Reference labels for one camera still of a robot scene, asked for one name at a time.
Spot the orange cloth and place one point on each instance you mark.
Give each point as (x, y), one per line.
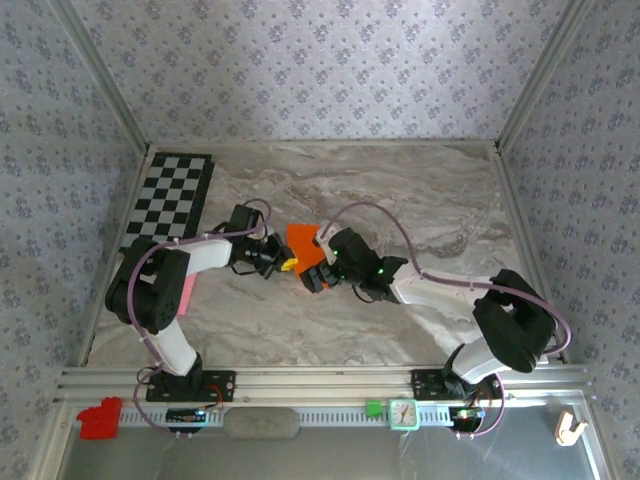
(302, 245)

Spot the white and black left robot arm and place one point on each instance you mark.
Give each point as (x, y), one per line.
(150, 290)

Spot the pink paper sheet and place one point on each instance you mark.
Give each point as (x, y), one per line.
(187, 295)

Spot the small green square clock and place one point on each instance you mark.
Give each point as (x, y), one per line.
(404, 415)

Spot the black and grey chessboard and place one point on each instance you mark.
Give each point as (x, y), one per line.
(170, 190)

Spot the green toy block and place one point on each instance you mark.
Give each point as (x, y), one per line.
(374, 407)

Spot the grey oval pad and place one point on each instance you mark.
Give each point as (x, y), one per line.
(260, 424)

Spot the small circuit board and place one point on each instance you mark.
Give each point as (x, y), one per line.
(187, 415)
(465, 414)

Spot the red toy block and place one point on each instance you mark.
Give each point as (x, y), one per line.
(100, 420)

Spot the wooden hook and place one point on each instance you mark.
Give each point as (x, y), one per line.
(567, 430)

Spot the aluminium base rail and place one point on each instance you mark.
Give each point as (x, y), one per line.
(325, 385)

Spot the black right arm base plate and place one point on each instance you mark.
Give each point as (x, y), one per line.
(425, 382)

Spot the aluminium back rail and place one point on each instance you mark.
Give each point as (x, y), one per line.
(325, 143)

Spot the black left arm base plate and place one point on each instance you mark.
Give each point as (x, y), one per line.
(220, 385)

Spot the aluminium side rail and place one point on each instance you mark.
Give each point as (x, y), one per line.
(525, 250)
(91, 325)

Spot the aluminium frame post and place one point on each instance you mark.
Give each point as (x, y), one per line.
(541, 75)
(105, 75)

